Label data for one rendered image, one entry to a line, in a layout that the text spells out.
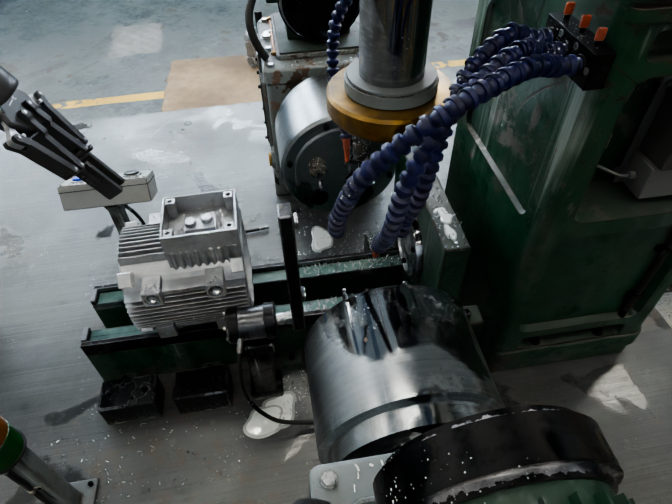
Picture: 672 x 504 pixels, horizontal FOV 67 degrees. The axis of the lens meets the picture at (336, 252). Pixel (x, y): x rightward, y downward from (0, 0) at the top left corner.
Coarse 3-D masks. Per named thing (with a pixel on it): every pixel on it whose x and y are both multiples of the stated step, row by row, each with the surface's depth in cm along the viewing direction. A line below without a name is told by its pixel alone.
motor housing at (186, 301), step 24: (120, 240) 83; (144, 240) 82; (120, 264) 81; (144, 264) 82; (168, 264) 82; (216, 264) 83; (168, 288) 81; (192, 288) 81; (240, 288) 84; (144, 312) 83; (168, 312) 84; (192, 312) 85; (216, 312) 86
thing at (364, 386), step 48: (384, 288) 67; (432, 288) 69; (336, 336) 66; (384, 336) 62; (432, 336) 62; (336, 384) 62; (384, 384) 58; (432, 384) 58; (480, 384) 60; (336, 432) 60; (384, 432) 56
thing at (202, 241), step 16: (208, 192) 85; (224, 192) 85; (176, 208) 84; (192, 208) 86; (208, 208) 87; (224, 208) 86; (160, 224) 80; (176, 224) 84; (192, 224) 81; (208, 224) 82; (224, 224) 79; (160, 240) 78; (176, 240) 78; (192, 240) 79; (208, 240) 79; (224, 240) 80; (240, 240) 82; (176, 256) 81; (192, 256) 81; (208, 256) 82; (224, 256) 83
